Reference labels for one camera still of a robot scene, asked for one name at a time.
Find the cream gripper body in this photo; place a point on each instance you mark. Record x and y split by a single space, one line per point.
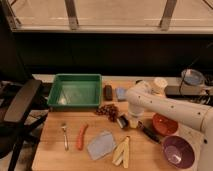
133 122

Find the white lidded jar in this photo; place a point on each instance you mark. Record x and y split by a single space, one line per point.
159 85

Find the grey blue cloth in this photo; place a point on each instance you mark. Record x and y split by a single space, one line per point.
101 145

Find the black office chair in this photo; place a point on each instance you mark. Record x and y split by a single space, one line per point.
13 130

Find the blue sponge block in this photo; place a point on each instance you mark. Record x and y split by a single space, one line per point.
120 93

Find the orange carrot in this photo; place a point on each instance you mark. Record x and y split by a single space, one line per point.
80 137

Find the bunch of dark grapes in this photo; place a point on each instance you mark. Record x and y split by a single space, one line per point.
110 110

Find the red orange bowl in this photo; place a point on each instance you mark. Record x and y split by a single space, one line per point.
163 125

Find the green plastic tray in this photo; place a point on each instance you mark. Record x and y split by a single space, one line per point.
76 91

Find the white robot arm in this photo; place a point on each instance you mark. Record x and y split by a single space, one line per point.
197 116

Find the purple bowl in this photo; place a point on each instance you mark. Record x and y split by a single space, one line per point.
178 152

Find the blue plate in background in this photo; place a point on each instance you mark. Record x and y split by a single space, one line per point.
192 77

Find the silver fork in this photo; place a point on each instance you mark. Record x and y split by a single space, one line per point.
63 127

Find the yellow banana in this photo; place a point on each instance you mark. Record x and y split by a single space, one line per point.
121 153

